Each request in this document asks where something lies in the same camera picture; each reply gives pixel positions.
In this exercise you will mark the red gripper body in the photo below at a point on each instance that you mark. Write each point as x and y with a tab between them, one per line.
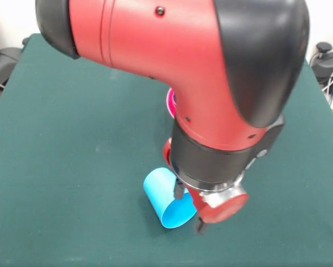
224	210

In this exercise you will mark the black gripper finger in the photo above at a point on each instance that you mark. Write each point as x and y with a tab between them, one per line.
178	192
201	225

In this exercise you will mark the light blue cup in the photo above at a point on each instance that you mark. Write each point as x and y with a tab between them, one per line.
158	189

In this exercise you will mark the dark green table cloth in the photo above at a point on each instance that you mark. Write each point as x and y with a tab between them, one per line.
71	167

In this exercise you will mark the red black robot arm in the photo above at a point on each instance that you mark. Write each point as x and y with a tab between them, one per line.
183	55

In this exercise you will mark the pink bowl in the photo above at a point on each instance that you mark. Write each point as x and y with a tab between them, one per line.
170	104

